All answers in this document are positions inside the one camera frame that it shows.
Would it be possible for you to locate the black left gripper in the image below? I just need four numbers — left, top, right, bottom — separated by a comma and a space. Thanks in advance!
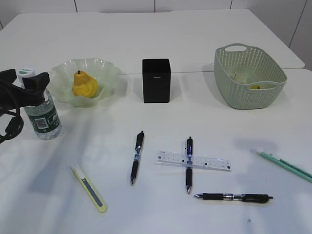
0, 69, 50, 115

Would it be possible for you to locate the clear plastic water bottle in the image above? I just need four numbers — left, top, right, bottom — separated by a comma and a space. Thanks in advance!
16, 66, 62, 141

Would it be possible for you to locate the yellow pear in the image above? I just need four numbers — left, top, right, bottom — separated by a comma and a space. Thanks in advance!
73, 70, 98, 98

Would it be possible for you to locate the yellow utility knife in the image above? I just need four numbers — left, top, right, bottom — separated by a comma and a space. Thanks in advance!
70, 164, 108, 213

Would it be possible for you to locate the clear plastic ruler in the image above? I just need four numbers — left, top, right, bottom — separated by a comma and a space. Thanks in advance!
154, 151, 232, 172

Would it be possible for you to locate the green white mechanical pencil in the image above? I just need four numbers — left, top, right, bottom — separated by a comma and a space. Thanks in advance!
250, 149, 312, 183

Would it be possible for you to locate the green wavy glass plate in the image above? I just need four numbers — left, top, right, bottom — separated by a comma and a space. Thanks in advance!
48, 58, 120, 107

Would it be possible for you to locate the black gel pen left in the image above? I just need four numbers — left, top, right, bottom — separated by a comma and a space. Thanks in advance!
130, 131, 144, 186

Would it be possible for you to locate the black gel pen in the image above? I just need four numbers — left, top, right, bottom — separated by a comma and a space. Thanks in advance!
186, 136, 193, 195
130, 131, 144, 186
194, 193, 273, 204

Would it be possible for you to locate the black square pen holder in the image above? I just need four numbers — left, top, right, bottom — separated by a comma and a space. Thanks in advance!
142, 58, 171, 103

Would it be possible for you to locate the black gel pen middle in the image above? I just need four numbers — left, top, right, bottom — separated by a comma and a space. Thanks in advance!
186, 136, 193, 195

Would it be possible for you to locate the green woven plastic basket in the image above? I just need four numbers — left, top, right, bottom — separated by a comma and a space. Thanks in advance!
214, 43, 287, 110

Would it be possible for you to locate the black gel pen bottom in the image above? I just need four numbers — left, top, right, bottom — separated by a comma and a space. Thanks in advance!
194, 193, 273, 204

